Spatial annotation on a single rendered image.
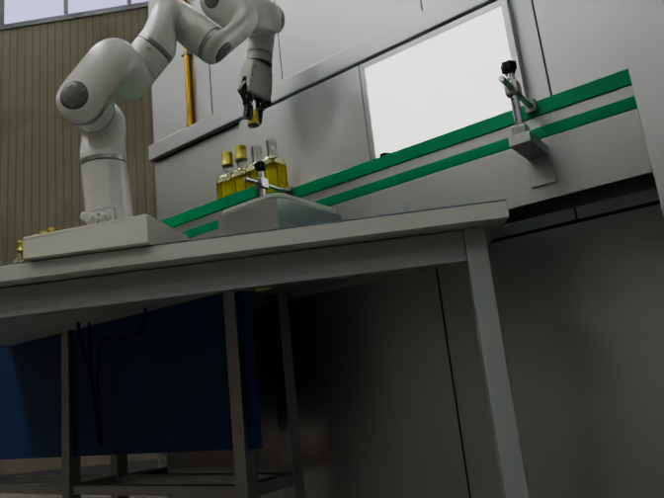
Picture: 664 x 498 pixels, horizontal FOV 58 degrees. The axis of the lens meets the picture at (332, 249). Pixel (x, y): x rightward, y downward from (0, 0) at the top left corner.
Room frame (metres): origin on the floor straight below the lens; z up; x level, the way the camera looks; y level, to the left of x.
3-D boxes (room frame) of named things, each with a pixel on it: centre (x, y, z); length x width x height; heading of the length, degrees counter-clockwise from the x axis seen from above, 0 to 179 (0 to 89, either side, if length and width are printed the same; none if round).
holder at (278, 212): (1.31, 0.09, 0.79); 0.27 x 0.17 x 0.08; 145
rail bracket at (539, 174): (1.06, -0.38, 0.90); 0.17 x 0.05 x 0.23; 145
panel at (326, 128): (1.56, -0.12, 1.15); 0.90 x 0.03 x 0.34; 55
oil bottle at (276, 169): (1.58, 0.14, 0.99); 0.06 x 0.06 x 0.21; 54
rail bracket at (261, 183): (1.43, 0.14, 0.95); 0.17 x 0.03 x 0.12; 145
